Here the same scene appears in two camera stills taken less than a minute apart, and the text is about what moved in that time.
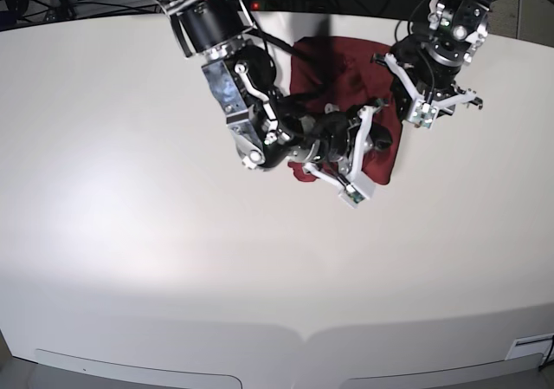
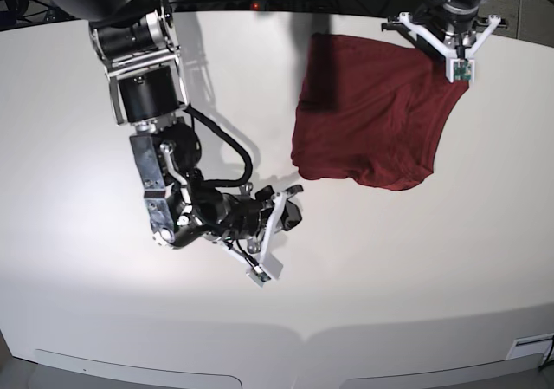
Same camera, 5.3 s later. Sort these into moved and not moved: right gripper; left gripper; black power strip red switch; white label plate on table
Moved: left gripper; right gripper
Not moved: white label plate on table; black power strip red switch
